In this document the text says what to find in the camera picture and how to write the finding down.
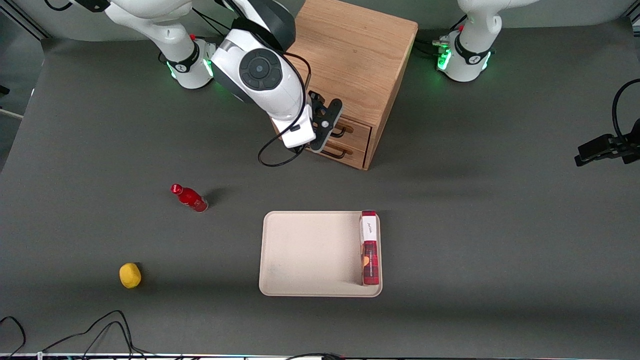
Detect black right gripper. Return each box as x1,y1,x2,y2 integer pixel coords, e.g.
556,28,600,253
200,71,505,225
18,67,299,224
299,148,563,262
307,90,345,147

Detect black right arm base cables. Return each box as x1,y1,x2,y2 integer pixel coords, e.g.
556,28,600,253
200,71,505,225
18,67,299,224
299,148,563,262
158,7,236,64

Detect wooden drawer with black handle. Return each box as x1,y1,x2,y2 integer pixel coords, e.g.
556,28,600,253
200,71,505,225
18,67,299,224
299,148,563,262
311,136,369,170
327,116,374,154

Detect black floor cable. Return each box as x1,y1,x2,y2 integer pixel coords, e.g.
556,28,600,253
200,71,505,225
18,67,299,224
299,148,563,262
285,352,347,360
75,321,136,359
42,310,151,359
0,315,27,359

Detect beige tray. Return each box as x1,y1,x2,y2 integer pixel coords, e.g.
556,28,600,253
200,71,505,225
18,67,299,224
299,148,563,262
258,210,383,298

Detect red and white snack box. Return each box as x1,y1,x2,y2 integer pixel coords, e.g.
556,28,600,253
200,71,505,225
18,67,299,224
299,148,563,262
360,210,380,286

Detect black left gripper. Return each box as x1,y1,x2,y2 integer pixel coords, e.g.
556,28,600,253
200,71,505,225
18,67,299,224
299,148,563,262
574,117,640,167

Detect black left arm base cables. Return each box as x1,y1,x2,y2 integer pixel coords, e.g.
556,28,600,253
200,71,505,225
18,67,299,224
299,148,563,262
414,14,468,57

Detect yellow lemon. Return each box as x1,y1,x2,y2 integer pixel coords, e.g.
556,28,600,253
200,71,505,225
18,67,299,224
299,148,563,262
119,262,142,290

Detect wooden drawer cabinet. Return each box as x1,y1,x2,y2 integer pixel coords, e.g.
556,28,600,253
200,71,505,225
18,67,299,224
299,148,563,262
270,0,419,171

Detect black arm base cables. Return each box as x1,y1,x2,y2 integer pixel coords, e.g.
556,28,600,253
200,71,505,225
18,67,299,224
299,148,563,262
414,14,468,57
158,7,236,64

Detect black left arm wrist cable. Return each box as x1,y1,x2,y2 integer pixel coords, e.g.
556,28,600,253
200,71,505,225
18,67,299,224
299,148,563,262
612,78,640,139

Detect red bottle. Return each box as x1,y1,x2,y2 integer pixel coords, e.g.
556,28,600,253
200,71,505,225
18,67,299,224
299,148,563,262
170,183,209,213

